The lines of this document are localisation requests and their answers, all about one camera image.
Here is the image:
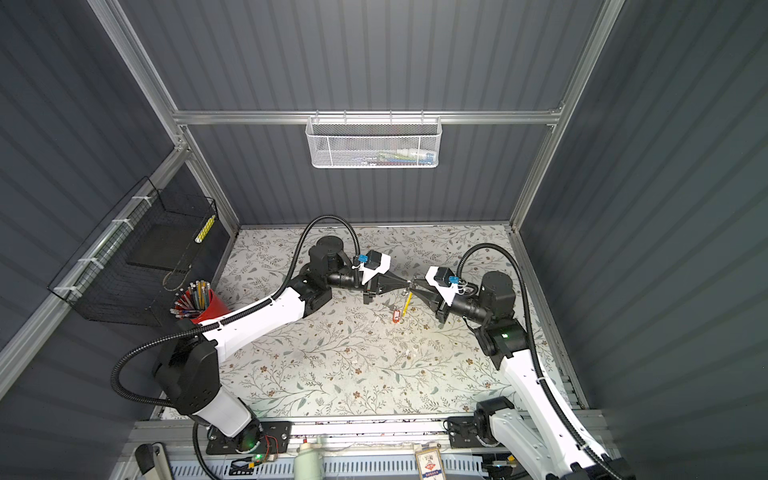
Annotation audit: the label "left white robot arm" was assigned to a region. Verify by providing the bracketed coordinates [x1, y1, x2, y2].
[153, 236, 410, 438]

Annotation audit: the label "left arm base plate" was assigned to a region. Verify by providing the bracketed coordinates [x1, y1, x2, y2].
[205, 421, 293, 457]

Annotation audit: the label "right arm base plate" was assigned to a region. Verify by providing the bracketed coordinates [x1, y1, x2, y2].
[442, 416, 499, 449]

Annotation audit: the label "red pencil cup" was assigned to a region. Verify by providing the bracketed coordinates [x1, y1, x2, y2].
[169, 280, 230, 324]

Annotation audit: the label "white bottle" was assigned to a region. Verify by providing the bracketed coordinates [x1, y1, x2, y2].
[293, 439, 324, 480]

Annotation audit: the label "right black cable conduit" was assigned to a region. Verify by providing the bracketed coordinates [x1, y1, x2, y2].
[455, 242, 625, 480]

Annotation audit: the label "left black cable conduit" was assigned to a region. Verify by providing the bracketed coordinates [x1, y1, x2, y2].
[110, 214, 362, 480]

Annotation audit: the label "yellow marker in basket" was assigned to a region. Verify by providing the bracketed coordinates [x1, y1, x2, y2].
[194, 214, 217, 244]

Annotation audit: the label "white wire mesh basket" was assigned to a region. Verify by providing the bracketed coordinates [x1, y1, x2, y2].
[305, 116, 443, 169]

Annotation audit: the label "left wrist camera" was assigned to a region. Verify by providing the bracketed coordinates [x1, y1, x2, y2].
[358, 250, 391, 285]

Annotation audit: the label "black wire basket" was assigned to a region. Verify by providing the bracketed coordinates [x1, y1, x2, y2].
[48, 177, 218, 327]

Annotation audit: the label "black cable conduit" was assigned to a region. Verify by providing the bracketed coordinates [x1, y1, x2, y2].
[110, 214, 362, 480]
[455, 242, 625, 480]

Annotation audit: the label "black stapler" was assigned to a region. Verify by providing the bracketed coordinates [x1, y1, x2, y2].
[134, 442, 174, 480]

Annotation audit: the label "playing card box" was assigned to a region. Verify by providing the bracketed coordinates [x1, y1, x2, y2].
[414, 444, 447, 480]

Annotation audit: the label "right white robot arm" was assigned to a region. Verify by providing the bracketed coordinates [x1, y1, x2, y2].
[410, 267, 634, 479]

